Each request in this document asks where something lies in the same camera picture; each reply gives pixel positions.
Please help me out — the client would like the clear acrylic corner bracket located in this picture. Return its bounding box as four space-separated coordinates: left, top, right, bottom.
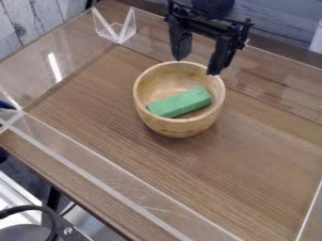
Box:
91 8 137 44

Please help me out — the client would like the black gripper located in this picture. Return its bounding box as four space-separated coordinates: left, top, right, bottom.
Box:
165 0 254 75

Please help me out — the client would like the black table leg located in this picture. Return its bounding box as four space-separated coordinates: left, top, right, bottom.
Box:
47 187 62 211

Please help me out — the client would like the green rectangular block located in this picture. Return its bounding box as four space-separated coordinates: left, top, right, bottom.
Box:
146 87 213 119

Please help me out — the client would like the brown wooden bowl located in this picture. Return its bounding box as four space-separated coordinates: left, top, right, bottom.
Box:
133 61 226 138

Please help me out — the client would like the clear acrylic front wall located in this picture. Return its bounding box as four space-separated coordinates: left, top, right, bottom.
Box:
0 91 242 241

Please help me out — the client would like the black metal bracket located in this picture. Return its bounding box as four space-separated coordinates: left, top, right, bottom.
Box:
41 206 94 241

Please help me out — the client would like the black cable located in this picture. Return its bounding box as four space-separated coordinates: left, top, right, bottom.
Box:
0 204 59 241

